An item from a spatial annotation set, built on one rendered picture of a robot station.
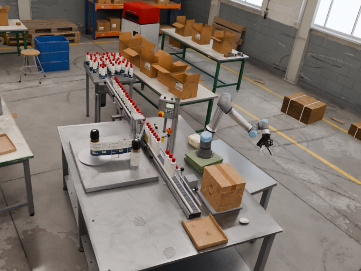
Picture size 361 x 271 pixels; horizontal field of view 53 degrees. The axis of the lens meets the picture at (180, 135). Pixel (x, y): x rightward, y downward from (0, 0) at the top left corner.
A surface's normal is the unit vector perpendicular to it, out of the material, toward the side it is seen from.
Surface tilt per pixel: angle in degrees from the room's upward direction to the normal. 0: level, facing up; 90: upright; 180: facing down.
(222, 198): 90
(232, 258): 1
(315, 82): 90
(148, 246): 0
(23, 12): 90
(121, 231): 0
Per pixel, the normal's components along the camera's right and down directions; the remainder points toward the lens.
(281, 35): -0.82, 0.19
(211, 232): 0.12, -0.86
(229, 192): 0.43, 0.50
